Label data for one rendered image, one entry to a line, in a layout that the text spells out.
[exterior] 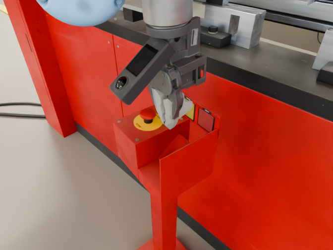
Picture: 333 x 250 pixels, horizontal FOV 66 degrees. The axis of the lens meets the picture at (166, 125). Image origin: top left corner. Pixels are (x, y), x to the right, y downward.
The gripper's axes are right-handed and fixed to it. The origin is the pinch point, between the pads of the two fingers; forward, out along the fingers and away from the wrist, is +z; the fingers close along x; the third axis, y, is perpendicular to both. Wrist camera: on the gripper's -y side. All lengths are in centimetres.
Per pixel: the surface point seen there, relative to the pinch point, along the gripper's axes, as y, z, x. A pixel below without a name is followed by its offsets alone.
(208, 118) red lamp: 9.9, 2.5, -2.1
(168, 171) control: -3.8, 7.1, -4.9
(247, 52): 35.3, -0.5, 9.0
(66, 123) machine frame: -3, 73, 116
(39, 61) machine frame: -3, 27, 116
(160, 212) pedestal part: -3.1, 33.8, 2.9
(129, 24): 22, -2, 51
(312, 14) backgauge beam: 65, -4, 8
